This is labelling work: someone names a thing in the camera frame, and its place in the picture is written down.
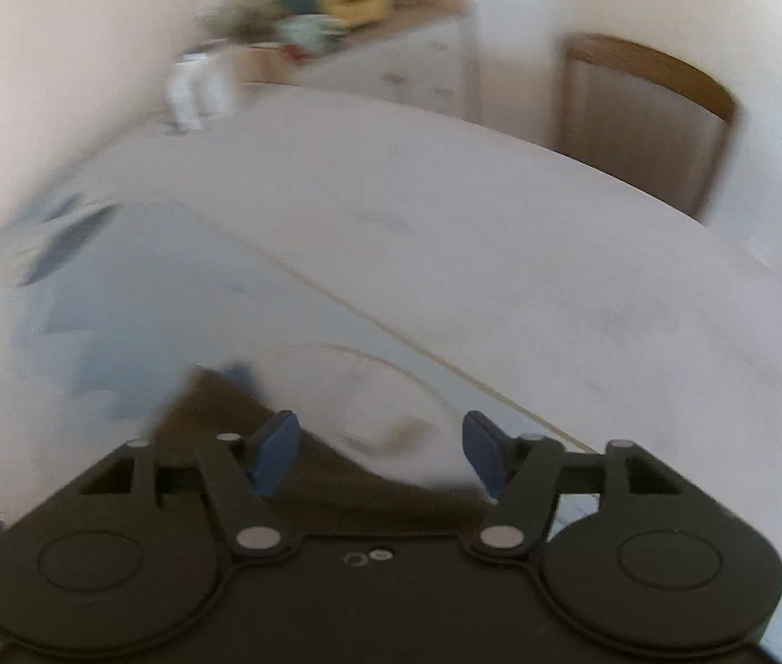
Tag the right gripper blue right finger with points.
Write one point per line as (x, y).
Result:
(490, 452)

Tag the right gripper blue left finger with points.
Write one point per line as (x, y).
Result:
(272, 451)

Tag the brown colour-block sweater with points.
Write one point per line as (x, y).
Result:
(325, 492)

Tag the blue patterned table mat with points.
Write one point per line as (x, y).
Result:
(587, 318)

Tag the wooden slatted chair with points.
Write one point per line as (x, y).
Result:
(645, 117)

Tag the wooden white sideboard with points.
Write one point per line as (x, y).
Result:
(426, 55)

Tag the mint green mug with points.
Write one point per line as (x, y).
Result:
(312, 35)

